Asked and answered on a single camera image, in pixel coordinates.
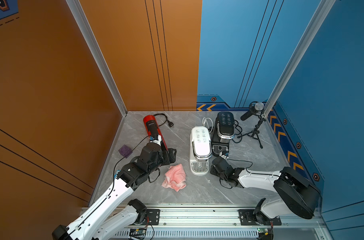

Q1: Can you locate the black coffee machine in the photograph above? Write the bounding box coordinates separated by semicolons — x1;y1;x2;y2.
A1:
211;112;235;157

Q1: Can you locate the red coffee machine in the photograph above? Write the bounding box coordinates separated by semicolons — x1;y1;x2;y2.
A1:
143;115;167;150

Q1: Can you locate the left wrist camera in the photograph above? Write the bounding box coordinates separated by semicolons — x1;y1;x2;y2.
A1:
149;135;164;148

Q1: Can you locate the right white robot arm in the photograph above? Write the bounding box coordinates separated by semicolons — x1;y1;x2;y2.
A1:
210;157;321;226

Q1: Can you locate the purple block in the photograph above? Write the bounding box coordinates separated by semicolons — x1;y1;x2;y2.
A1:
119;145;133;159

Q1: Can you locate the white coffee machine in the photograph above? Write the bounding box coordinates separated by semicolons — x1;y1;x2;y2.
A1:
190;126;212;176

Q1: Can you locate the green circuit board right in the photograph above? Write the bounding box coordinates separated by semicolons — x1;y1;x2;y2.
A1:
257;228;274;240

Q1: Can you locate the white power cable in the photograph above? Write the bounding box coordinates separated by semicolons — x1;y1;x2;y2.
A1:
202;116;214;133

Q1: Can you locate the black power plug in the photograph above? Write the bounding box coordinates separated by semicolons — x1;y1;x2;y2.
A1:
166;120;174;128

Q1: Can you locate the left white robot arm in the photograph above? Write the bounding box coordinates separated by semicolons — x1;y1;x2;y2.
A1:
52;143;177;240

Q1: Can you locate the green circuit board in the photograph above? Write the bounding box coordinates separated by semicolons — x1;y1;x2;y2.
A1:
257;228;274;240
128;228;147;240

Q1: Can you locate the black power cable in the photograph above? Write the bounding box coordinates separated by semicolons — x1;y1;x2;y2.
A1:
231;119;246;144

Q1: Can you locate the pink cloth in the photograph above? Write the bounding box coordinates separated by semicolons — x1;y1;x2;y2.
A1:
162;164;186;192

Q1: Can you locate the black microphone on tripod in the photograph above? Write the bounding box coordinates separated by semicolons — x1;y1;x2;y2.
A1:
239;101;265;149

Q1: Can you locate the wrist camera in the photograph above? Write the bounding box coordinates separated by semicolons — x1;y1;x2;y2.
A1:
149;135;164;148
220;151;229;160

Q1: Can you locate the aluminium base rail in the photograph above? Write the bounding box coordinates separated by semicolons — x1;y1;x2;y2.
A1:
110;205;332;240

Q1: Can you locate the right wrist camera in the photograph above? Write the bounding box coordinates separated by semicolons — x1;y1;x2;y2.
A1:
220;151;229;160

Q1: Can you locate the green circuit board left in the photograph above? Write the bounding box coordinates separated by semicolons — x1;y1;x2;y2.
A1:
128;228;147;240

